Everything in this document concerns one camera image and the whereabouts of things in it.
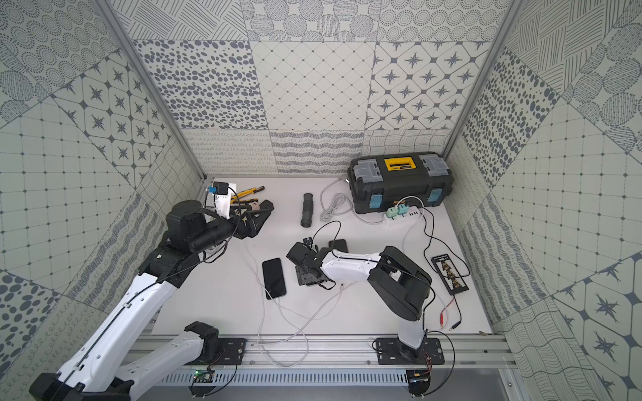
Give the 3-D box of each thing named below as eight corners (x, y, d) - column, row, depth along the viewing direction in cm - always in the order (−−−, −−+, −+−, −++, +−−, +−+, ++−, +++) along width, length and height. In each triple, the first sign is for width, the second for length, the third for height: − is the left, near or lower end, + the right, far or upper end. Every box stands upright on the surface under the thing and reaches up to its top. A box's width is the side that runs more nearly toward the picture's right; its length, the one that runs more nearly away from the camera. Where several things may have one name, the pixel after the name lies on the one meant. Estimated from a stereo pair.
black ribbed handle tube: (301, 227, 105) (300, 223, 103) (303, 198, 116) (303, 193, 113) (312, 227, 105) (311, 223, 103) (313, 198, 116) (313, 193, 113)
